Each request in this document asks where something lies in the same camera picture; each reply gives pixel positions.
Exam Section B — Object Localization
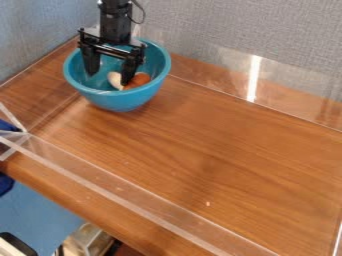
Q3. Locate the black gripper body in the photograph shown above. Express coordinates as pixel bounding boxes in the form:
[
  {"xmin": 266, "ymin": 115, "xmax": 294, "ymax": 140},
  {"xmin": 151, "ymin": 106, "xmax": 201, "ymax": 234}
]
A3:
[{"xmin": 78, "ymin": 0, "xmax": 145, "ymax": 65}]

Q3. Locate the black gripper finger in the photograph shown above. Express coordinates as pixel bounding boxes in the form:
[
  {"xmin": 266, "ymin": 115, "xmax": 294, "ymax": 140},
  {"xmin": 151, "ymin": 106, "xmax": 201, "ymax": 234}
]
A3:
[
  {"xmin": 81, "ymin": 46, "xmax": 100, "ymax": 76},
  {"xmin": 121, "ymin": 57, "xmax": 137, "ymax": 86}
]

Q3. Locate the brown and white toy mushroom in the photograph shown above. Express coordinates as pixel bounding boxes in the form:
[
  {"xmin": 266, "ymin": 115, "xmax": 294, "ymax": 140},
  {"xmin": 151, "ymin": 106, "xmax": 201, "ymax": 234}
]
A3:
[{"xmin": 107, "ymin": 72, "xmax": 151, "ymax": 91}]

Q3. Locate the blue plastic bowl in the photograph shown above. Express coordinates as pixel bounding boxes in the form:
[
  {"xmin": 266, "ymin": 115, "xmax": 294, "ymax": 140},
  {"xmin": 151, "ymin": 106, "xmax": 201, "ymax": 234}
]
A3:
[{"xmin": 62, "ymin": 39, "xmax": 171, "ymax": 112}]

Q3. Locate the clear acrylic front barrier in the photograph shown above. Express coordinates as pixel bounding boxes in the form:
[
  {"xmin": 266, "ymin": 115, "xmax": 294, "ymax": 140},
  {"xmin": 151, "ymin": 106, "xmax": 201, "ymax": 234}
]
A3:
[{"xmin": 0, "ymin": 103, "xmax": 278, "ymax": 256}]

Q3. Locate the clear acrylic barrier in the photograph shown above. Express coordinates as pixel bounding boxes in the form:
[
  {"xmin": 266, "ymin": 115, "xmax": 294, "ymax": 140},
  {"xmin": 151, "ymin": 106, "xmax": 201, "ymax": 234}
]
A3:
[
  {"xmin": 133, "ymin": 25, "xmax": 342, "ymax": 132},
  {"xmin": 0, "ymin": 103, "xmax": 278, "ymax": 256}
]

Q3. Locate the clear acrylic back barrier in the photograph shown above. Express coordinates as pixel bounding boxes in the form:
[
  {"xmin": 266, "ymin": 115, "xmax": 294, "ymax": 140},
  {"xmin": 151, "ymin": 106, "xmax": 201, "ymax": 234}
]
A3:
[{"xmin": 133, "ymin": 25, "xmax": 342, "ymax": 132}]

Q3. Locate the blue cloth at edge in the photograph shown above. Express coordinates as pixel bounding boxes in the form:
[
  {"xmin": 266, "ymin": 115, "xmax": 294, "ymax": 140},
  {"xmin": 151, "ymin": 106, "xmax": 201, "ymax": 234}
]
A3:
[{"xmin": 0, "ymin": 119, "xmax": 22, "ymax": 198}]

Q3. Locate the black white device corner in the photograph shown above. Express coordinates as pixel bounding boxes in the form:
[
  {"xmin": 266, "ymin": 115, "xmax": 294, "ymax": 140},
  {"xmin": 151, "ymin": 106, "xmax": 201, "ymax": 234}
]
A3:
[{"xmin": 0, "ymin": 232, "xmax": 37, "ymax": 256}]

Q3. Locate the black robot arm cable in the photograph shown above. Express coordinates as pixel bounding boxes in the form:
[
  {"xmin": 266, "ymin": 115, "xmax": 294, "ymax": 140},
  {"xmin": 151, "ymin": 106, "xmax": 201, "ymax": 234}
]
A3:
[{"xmin": 129, "ymin": 0, "xmax": 147, "ymax": 26}]

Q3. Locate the metal frame under table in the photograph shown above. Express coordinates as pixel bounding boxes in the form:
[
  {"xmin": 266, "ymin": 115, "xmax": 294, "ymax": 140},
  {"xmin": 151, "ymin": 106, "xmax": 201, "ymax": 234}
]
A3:
[{"xmin": 52, "ymin": 223, "xmax": 113, "ymax": 256}]

